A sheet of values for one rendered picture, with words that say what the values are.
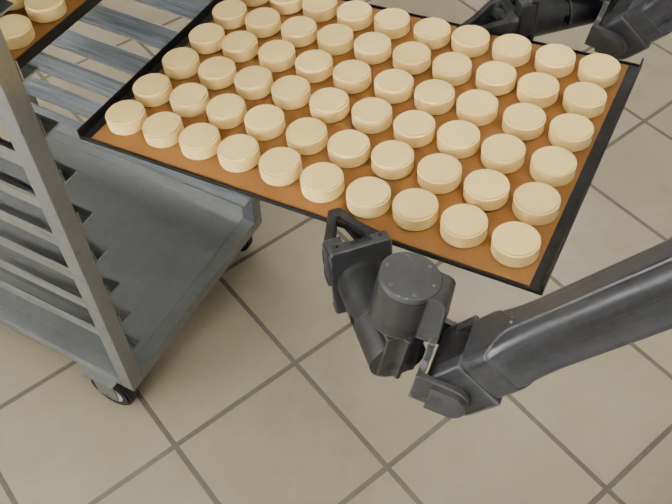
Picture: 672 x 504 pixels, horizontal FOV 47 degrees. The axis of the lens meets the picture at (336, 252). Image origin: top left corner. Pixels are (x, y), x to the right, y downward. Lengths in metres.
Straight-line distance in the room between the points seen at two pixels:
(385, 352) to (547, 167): 0.30
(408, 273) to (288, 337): 1.05
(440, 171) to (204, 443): 0.92
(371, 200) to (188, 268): 0.87
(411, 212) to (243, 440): 0.89
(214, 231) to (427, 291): 1.09
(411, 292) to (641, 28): 0.59
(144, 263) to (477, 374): 1.10
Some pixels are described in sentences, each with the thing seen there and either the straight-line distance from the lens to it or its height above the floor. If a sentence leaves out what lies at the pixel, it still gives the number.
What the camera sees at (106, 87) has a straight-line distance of 1.71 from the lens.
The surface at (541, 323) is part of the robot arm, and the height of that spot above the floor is 0.93.
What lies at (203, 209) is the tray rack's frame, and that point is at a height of 0.15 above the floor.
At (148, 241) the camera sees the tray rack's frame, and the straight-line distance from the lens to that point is 1.74.
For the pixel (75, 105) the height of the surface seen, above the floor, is 0.32.
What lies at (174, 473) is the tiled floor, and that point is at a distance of 1.62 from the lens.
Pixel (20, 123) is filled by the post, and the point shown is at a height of 0.81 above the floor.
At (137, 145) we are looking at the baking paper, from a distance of 1.01.
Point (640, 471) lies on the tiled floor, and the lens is 1.69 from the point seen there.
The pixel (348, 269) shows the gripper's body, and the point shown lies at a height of 0.84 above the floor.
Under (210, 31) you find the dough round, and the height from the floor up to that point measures 0.80.
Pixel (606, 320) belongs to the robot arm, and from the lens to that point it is 0.65.
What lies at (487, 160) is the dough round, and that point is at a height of 0.83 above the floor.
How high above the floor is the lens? 1.47
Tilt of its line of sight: 52 degrees down
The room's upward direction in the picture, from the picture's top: straight up
